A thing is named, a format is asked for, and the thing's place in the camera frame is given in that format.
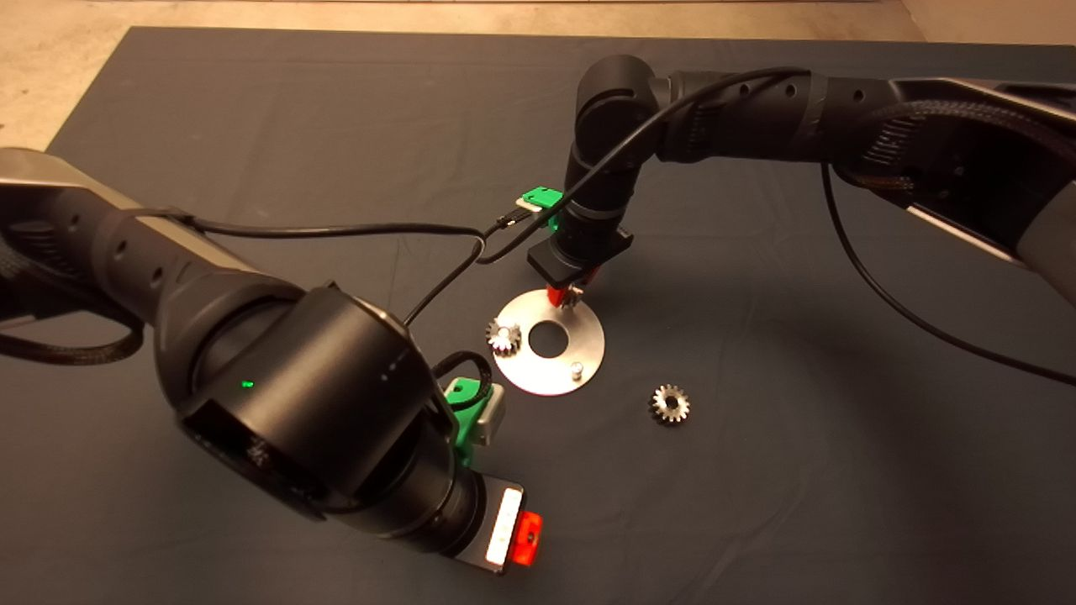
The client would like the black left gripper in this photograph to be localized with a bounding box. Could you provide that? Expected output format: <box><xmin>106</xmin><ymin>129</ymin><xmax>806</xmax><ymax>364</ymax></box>
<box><xmin>387</xmin><ymin>471</ymin><xmax>544</xmax><ymax>576</ymax></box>

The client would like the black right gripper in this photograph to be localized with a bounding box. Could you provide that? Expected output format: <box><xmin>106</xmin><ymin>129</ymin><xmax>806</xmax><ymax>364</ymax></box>
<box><xmin>526</xmin><ymin>224</ymin><xmax>636</xmax><ymax>306</ymax></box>

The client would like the round metal carrier plate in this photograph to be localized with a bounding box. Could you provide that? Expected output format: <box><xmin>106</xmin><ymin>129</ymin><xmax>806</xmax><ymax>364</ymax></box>
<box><xmin>492</xmin><ymin>289</ymin><xmax>606</xmax><ymax>397</ymax></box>

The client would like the dark grey table cloth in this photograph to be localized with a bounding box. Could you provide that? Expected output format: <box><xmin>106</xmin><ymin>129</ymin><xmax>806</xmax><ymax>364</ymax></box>
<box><xmin>0</xmin><ymin>28</ymin><xmax>1076</xmax><ymax>605</ymax></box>

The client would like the right green camera mount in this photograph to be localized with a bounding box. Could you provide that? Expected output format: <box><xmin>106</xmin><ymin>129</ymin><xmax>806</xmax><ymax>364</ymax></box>
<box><xmin>521</xmin><ymin>187</ymin><xmax>564</xmax><ymax>229</ymax></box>

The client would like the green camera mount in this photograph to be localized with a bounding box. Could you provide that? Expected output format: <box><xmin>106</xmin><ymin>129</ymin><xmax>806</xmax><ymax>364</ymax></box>
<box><xmin>521</xmin><ymin>187</ymin><xmax>564</xmax><ymax>229</ymax></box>
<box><xmin>443</xmin><ymin>376</ymin><xmax>493</xmax><ymax>467</ymax></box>

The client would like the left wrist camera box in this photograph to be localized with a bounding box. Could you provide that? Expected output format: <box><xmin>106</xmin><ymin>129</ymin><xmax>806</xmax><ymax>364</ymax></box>
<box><xmin>475</xmin><ymin>385</ymin><xmax>507</xmax><ymax>446</ymax></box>

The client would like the left green camera mount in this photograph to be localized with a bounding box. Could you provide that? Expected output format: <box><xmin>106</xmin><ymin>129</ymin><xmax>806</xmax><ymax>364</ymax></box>
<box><xmin>443</xmin><ymin>376</ymin><xmax>493</xmax><ymax>467</ymax></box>

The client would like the left camera black cable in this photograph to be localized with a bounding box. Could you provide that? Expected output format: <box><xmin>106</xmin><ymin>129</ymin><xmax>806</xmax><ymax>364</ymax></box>
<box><xmin>160</xmin><ymin>208</ymin><xmax>488</xmax><ymax>404</ymax></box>

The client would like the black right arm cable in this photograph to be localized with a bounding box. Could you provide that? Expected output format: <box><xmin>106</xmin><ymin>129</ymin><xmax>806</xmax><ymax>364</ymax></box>
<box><xmin>822</xmin><ymin>164</ymin><xmax>1076</xmax><ymax>387</ymax></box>

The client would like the thick braided black cable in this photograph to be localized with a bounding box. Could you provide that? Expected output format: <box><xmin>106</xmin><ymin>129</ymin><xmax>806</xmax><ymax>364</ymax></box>
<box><xmin>0</xmin><ymin>324</ymin><xmax>144</xmax><ymax>366</ymax></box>

